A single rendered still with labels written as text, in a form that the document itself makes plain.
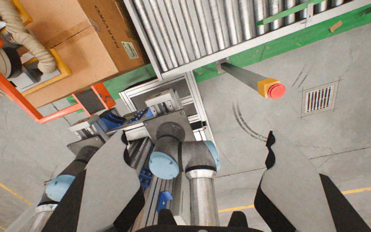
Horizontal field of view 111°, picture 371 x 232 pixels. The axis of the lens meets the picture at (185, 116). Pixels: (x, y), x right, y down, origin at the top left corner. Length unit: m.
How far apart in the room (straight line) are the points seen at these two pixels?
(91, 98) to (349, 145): 3.17
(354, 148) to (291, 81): 1.62
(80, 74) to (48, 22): 0.22
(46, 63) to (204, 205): 0.69
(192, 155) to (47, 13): 0.82
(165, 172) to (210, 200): 0.18
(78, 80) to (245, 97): 1.63
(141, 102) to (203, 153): 1.22
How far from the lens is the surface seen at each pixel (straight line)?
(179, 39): 1.04
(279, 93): 0.69
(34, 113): 0.72
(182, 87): 1.43
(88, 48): 0.79
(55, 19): 0.86
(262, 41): 1.10
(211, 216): 0.46
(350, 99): 2.61
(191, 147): 0.49
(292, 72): 1.99
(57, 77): 0.75
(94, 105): 0.52
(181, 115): 0.62
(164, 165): 0.50
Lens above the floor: 1.59
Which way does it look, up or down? 63 degrees down
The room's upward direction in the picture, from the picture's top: 176 degrees counter-clockwise
